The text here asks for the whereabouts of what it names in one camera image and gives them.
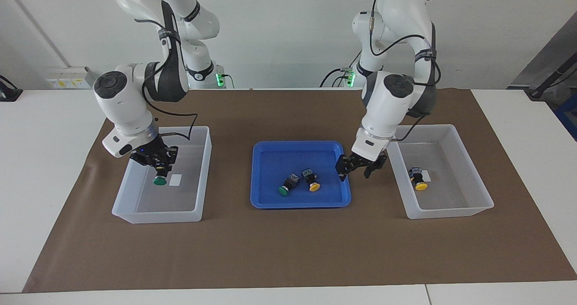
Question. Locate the black stand pole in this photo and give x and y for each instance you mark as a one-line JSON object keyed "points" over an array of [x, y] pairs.
{"points": [[552, 77]]}

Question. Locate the yellow push button switch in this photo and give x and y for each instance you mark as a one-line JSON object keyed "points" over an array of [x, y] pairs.
{"points": [[419, 181], [310, 179]]}

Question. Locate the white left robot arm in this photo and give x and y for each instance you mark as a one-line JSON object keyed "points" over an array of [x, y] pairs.
{"points": [[387, 102]]}

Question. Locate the blue plastic tray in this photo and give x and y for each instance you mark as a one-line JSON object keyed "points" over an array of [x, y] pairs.
{"points": [[270, 197]]}

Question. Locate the white wall socket strip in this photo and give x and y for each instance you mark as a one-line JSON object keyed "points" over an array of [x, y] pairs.
{"points": [[67, 80]]}

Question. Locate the translucent white plastic box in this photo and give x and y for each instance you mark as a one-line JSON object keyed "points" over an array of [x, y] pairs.
{"points": [[446, 201], [157, 201]]}

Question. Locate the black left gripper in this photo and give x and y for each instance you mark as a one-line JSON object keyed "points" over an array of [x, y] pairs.
{"points": [[367, 163]]}

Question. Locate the black clamp device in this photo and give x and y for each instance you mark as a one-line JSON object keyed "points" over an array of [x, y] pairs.
{"points": [[9, 93]]}

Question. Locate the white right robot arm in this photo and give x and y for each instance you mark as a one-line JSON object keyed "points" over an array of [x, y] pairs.
{"points": [[121, 102]]}

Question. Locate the blue crate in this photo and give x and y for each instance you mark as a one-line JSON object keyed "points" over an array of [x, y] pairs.
{"points": [[568, 116]]}

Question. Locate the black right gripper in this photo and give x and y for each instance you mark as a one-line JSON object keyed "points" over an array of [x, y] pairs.
{"points": [[155, 154]]}

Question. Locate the brown paper table mat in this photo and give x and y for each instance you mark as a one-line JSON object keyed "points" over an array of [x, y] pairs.
{"points": [[293, 251]]}

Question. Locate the green push button switch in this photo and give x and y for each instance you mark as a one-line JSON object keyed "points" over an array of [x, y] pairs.
{"points": [[160, 181], [288, 184]]}

